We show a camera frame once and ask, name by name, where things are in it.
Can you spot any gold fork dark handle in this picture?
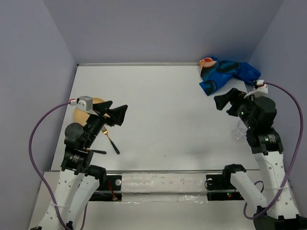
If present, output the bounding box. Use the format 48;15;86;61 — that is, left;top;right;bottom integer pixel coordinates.
102;126;120;154

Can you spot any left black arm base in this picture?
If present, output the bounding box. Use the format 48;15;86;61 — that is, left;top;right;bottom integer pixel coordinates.
89;174;122;202

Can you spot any white taped front panel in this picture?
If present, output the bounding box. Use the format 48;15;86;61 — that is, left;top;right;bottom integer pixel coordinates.
121;173;207;204

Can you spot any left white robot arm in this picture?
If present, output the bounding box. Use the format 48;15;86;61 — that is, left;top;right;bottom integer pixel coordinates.
36;96;128;230

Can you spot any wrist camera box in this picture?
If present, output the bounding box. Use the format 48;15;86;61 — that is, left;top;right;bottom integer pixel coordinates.
77;96;97;115
244;80;268;99

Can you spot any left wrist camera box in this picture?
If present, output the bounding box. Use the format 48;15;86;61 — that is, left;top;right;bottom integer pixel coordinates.
77;96;97;115

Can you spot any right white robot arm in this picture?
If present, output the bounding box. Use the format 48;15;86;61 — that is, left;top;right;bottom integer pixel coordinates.
214;88;299;219

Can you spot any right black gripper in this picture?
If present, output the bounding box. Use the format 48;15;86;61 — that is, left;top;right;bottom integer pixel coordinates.
213;87;258;128

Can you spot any blue Mickey placemat cloth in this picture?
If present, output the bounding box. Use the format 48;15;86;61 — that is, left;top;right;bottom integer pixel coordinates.
199;57;261;96

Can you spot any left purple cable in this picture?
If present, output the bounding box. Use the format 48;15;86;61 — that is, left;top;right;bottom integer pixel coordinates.
28;100;88;230

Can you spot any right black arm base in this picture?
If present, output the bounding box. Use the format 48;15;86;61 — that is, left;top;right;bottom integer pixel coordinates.
204;174;244;201

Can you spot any tan round plate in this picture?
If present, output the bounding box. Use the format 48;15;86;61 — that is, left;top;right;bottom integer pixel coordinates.
73;98;104;126

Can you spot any clear plastic cup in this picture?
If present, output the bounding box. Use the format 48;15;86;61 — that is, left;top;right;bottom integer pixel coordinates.
232;120;247;140

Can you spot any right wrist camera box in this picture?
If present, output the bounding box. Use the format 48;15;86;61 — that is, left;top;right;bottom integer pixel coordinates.
244;80;268;99

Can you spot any gold knife dark handle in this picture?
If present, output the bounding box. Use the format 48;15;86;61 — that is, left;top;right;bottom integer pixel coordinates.
86;149;107;154

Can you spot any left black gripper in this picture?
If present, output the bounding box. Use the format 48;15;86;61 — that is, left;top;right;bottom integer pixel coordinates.
84;100;128;147

